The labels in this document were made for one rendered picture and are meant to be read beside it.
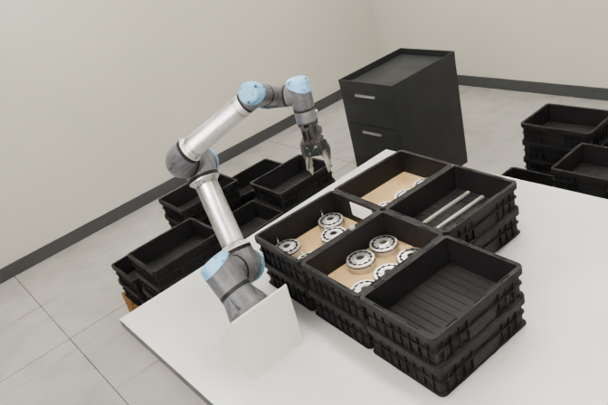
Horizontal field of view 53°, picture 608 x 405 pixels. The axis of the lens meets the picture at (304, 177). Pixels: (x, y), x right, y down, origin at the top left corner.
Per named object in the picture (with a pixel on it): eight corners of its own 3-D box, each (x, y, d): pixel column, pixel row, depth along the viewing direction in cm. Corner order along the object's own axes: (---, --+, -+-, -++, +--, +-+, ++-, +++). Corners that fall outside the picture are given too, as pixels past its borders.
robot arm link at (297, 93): (289, 75, 205) (311, 72, 202) (296, 105, 210) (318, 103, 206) (280, 84, 199) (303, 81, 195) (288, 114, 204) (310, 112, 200)
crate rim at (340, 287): (358, 303, 183) (356, 296, 182) (300, 268, 206) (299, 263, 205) (446, 240, 201) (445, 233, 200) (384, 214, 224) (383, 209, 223)
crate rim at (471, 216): (446, 240, 201) (445, 233, 200) (384, 214, 224) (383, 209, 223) (518, 186, 220) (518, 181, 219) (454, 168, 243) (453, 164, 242)
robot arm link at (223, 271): (213, 305, 197) (189, 272, 200) (234, 296, 209) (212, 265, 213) (236, 282, 193) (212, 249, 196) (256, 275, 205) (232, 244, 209)
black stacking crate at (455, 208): (450, 262, 206) (445, 234, 201) (388, 236, 228) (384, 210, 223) (520, 209, 224) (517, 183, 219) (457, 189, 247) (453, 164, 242)
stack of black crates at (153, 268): (182, 344, 305) (152, 273, 286) (155, 322, 328) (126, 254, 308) (244, 300, 326) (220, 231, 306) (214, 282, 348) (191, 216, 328)
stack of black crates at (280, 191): (299, 261, 347) (280, 194, 327) (268, 247, 369) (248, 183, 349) (347, 228, 367) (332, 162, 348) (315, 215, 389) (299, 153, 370)
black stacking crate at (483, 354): (443, 403, 168) (438, 372, 163) (371, 353, 191) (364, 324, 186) (529, 324, 187) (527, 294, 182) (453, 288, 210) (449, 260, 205)
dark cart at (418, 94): (413, 219, 386) (389, 87, 347) (362, 202, 420) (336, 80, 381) (470, 175, 418) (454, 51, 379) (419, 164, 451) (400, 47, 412)
